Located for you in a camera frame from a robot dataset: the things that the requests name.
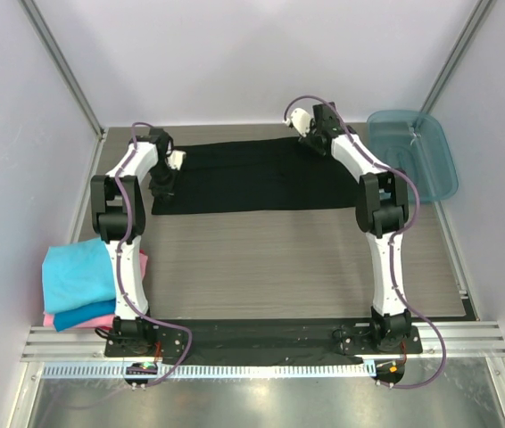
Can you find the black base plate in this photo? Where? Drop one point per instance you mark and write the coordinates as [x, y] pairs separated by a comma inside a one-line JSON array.
[[263, 342]]

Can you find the light blue folded shirt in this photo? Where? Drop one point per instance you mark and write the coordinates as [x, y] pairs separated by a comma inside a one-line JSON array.
[[76, 275]]

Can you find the left frame post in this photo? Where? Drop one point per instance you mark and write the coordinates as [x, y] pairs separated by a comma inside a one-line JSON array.
[[48, 40]]

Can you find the aluminium extrusion rail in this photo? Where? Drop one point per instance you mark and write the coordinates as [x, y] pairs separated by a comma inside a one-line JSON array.
[[462, 340]]

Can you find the black t shirt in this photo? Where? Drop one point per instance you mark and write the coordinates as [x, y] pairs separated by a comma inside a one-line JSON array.
[[274, 174]]

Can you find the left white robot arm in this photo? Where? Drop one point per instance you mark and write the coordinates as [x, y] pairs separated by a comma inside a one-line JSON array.
[[118, 217]]

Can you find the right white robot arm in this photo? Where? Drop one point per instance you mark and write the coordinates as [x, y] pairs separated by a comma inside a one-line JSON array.
[[382, 211]]

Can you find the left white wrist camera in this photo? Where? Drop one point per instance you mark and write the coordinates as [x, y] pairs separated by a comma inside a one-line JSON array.
[[175, 159]]

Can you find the right frame post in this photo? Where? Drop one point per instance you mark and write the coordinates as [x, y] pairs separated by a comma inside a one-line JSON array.
[[466, 36]]

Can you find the dark blue folded shirt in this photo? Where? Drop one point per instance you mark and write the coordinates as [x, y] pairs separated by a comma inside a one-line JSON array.
[[93, 315]]

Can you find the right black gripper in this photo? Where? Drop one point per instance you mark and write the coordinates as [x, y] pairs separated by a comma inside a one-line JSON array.
[[313, 139]]

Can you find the teal plastic bin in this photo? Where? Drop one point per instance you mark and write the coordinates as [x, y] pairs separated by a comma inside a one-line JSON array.
[[415, 143]]

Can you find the frame post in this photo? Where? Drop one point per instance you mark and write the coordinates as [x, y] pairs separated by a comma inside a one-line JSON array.
[[466, 36], [48, 40]]

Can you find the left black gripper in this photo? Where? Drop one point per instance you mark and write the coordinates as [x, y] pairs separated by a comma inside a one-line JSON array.
[[163, 193]]

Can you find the slotted cable duct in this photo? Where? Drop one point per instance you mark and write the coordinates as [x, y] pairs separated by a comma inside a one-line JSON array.
[[140, 371]]

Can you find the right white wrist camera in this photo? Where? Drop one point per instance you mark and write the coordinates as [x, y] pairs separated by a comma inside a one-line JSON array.
[[300, 121]]

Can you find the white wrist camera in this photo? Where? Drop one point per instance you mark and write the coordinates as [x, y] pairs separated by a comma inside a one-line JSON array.
[[175, 159], [300, 121]]

